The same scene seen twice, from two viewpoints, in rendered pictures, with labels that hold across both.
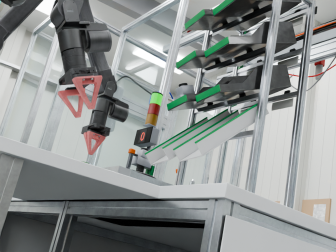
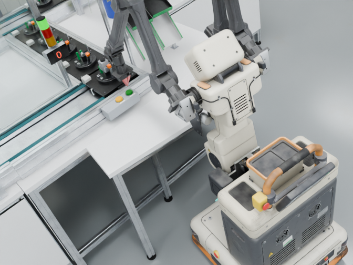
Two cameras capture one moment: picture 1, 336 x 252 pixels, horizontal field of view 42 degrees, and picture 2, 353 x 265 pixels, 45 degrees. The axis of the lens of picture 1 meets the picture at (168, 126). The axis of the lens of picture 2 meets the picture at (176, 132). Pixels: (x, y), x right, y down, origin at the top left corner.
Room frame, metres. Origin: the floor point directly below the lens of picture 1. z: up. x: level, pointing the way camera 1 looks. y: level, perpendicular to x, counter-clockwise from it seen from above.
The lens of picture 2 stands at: (1.23, 2.13, 2.32)
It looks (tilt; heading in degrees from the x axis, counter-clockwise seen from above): 42 degrees down; 272
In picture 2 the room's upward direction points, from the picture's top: 15 degrees counter-clockwise
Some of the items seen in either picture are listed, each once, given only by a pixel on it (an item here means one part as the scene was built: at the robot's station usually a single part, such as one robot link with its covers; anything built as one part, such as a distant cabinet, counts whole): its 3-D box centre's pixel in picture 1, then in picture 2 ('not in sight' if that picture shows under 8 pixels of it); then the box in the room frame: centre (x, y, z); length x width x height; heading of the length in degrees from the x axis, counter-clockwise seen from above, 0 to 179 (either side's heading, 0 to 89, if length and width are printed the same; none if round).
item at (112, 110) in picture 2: not in sight; (121, 103); (1.55, 0.29, 0.93); 0.21 x 0.07 x 0.06; 34
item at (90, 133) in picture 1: (91, 142); (123, 80); (1.51, 0.25, 1.05); 0.07 x 0.07 x 0.09; 34
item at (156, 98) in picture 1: (156, 100); (42, 23); (1.83, 0.08, 1.38); 0.05 x 0.05 x 0.05
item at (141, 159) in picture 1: (145, 158); (103, 63); (1.61, 0.06, 1.06); 0.08 x 0.04 x 0.07; 123
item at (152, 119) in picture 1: (151, 120); (50, 40); (1.83, 0.08, 1.28); 0.05 x 0.05 x 0.05
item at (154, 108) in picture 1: (153, 110); (46, 31); (1.83, 0.08, 1.33); 0.05 x 0.05 x 0.05
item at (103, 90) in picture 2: not in sight; (109, 78); (1.60, 0.07, 0.96); 0.24 x 0.24 x 0.02; 34
